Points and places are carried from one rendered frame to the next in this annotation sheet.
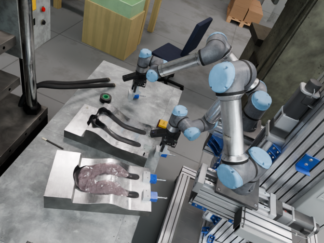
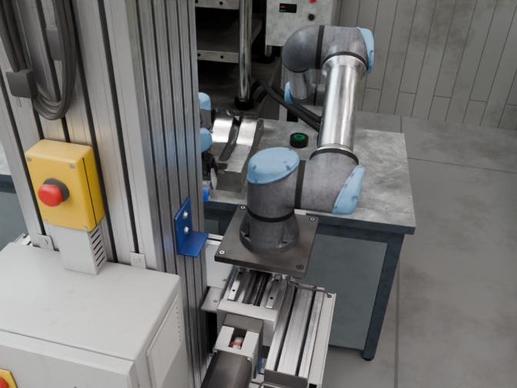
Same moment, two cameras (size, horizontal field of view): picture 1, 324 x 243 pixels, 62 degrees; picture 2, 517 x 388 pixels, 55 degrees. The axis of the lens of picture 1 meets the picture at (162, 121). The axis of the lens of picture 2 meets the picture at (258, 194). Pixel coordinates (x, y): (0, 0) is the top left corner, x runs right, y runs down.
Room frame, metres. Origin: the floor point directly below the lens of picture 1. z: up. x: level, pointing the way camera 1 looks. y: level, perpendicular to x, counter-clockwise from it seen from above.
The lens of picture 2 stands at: (1.55, -1.48, 1.84)
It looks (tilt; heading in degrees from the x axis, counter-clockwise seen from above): 34 degrees down; 99
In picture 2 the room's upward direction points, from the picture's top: 2 degrees clockwise
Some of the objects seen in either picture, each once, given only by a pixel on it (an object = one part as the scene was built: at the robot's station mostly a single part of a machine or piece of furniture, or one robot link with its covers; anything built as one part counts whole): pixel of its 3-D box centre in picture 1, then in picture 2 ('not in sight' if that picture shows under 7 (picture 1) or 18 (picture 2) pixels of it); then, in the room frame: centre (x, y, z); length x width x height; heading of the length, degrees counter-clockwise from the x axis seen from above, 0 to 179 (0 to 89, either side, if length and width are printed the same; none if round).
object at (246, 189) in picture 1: (243, 176); not in sight; (0.93, -0.48, 1.09); 0.15 x 0.15 x 0.10
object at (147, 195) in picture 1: (155, 196); not in sight; (0.79, -0.11, 0.85); 0.13 x 0.05 x 0.05; 107
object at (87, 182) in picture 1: (104, 177); not in sight; (0.76, 0.16, 0.90); 0.26 x 0.18 x 0.08; 107
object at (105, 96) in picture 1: (105, 98); (298, 140); (1.40, 0.42, 0.82); 0.08 x 0.08 x 0.04
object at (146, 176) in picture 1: (154, 179); not in sight; (0.89, -0.08, 0.85); 0.13 x 0.05 x 0.05; 107
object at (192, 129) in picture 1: (191, 128); not in sight; (1.06, -0.16, 1.14); 0.11 x 0.11 x 0.08; 48
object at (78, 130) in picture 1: (114, 129); (221, 141); (1.11, 0.25, 0.87); 0.50 x 0.26 x 0.14; 90
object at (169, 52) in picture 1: (175, 53); not in sight; (3.03, 0.15, 0.48); 0.56 x 0.53 x 0.96; 93
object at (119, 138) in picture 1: (116, 126); (218, 132); (1.10, 0.24, 0.92); 0.35 x 0.16 x 0.09; 90
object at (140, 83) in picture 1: (140, 77); not in sight; (1.55, 0.25, 0.99); 0.09 x 0.08 x 0.12; 113
